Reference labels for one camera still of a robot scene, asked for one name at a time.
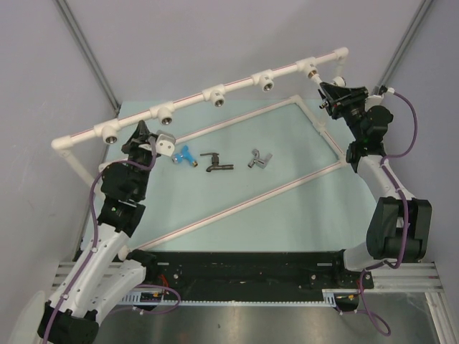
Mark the blue plastic faucet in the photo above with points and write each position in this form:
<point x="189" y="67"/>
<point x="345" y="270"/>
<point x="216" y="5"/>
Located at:
<point x="184" y="155"/>

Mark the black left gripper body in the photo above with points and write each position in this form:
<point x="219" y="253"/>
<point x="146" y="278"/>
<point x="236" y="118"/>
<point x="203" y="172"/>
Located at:
<point x="139" y="153"/>

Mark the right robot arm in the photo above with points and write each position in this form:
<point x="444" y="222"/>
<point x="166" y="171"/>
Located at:
<point x="400" y="225"/>

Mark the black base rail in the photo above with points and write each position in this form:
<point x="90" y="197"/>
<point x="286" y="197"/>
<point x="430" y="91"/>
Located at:
<point x="185" y="270"/>

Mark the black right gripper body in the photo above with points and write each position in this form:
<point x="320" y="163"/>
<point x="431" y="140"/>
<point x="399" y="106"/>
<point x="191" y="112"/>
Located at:
<point x="350" y="108"/>

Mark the dark bronze faucet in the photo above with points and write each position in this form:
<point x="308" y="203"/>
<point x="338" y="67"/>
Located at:
<point x="215" y="165"/>

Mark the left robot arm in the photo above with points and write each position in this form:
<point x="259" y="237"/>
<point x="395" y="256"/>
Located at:
<point x="77" y="308"/>

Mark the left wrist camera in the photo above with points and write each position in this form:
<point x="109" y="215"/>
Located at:
<point x="161" y="142"/>

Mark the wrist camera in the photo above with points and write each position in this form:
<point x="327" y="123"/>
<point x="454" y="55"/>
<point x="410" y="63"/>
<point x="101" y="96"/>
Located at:
<point x="381" y="91"/>
<point x="161" y="142"/>

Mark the chrome metal faucet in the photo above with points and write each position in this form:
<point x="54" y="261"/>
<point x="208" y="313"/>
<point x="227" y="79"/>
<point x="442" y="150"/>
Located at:
<point x="259" y="161"/>

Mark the white faucet blue cap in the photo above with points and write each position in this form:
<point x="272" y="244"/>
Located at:
<point x="330" y="92"/>

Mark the white PVC pipe frame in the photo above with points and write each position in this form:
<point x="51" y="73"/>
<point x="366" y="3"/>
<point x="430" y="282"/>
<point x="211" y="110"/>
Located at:
<point x="108" y="131"/>

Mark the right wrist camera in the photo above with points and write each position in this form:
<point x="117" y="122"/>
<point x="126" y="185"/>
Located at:
<point x="381" y="91"/>

